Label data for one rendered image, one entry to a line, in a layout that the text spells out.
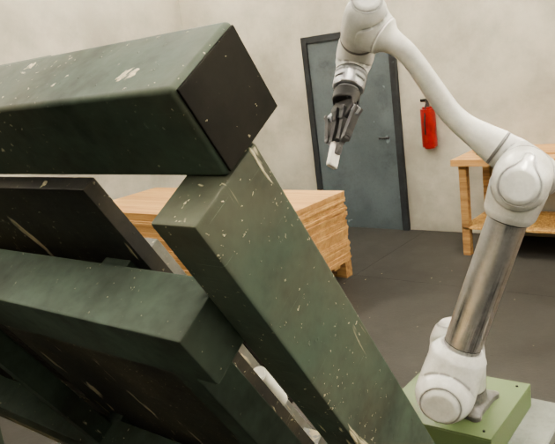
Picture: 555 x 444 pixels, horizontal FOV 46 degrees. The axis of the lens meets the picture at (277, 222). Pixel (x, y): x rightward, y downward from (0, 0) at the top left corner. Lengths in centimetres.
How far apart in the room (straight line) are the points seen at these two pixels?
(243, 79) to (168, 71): 7
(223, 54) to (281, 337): 28
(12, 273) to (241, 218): 43
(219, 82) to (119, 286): 29
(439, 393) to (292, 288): 116
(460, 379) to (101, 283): 121
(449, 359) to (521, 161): 55
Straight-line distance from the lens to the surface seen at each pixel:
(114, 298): 76
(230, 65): 59
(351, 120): 176
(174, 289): 70
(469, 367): 181
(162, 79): 57
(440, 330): 201
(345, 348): 77
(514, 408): 215
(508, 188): 160
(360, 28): 173
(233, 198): 59
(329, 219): 555
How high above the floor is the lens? 190
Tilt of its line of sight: 13 degrees down
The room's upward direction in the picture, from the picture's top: 7 degrees counter-clockwise
